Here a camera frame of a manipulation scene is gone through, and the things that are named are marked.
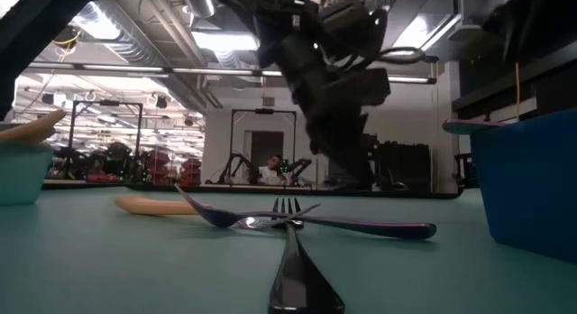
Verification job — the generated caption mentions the silver ventilation duct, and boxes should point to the silver ventilation duct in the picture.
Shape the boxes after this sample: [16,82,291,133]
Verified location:
[67,0,222,112]

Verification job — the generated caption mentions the black cabinet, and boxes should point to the black cabinet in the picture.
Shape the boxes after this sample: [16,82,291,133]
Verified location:
[376,141,433,194]

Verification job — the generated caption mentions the iridescent fork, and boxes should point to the iridescent fork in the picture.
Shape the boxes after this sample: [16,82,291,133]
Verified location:
[441,118,480,135]
[174,183,438,241]
[460,118,509,127]

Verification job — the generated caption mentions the red storage bins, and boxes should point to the red storage bins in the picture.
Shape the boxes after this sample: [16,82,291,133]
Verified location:
[139,150,203,186]

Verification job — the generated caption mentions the wood handled fork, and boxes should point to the wood handled fork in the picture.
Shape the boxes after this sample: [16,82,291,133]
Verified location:
[114,195,322,230]
[0,127,55,146]
[0,107,68,143]

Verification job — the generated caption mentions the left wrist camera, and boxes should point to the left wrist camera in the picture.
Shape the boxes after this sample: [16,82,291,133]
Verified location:
[322,0,389,54]

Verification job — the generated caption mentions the black fork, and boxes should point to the black fork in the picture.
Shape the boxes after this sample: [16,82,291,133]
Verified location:
[269,196,346,314]

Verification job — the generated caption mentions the black table frame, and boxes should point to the black table frame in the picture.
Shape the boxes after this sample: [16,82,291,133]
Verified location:
[40,180,465,200]

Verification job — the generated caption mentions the teal plastic bin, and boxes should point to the teal plastic bin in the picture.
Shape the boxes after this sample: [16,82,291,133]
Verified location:
[0,141,54,207]

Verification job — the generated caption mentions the long ceiling light bar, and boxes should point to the long ceiling light bar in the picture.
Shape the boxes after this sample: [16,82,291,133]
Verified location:
[24,59,437,85]

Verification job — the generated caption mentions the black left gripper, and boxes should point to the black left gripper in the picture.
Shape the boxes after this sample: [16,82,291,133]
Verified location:
[256,0,392,189]

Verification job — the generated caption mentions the bright ceiling light panel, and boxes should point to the bright ceiling light panel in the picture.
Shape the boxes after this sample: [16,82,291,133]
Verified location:
[191,30,261,53]

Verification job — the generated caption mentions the person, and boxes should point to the person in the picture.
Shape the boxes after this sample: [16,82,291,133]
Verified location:
[102,141,139,180]
[256,153,289,187]

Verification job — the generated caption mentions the black gantry frame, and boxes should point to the black gantry frame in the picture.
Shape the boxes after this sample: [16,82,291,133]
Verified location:
[228,107,298,189]
[66,99,144,182]

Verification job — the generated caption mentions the black chair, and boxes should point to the black chair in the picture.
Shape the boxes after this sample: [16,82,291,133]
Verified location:
[452,152,480,189]

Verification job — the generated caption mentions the teal green table mat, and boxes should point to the teal green table mat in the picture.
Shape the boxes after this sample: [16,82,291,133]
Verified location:
[0,185,577,314]

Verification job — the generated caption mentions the blue plastic bin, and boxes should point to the blue plastic bin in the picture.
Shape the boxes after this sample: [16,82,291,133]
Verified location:
[471,106,577,263]

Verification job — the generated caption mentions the hanging cable reel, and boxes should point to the hanging cable reel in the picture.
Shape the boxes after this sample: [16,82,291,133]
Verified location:
[51,24,83,51]

